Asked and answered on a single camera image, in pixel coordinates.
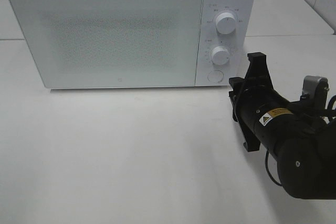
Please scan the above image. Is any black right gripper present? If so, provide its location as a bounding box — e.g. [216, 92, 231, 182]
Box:
[229, 52, 294, 152]

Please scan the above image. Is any white round door button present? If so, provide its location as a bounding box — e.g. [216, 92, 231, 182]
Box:
[207, 70, 224, 83]

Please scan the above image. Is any white timer knob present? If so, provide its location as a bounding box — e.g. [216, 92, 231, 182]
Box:
[211, 46, 230, 66]

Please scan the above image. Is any white microwave door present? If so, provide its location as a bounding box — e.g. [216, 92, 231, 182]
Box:
[9, 0, 203, 89]

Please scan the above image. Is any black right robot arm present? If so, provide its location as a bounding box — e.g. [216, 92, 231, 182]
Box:
[229, 52, 335, 200]

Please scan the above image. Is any white upper power knob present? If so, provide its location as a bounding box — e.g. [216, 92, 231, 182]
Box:
[214, 11, 236, 35]

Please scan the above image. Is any white microwave oven body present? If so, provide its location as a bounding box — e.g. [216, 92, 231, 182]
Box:
[191, 0, 254, 87]

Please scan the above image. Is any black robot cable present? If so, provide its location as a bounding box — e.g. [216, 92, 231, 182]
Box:
[264, 150, 286, 187]

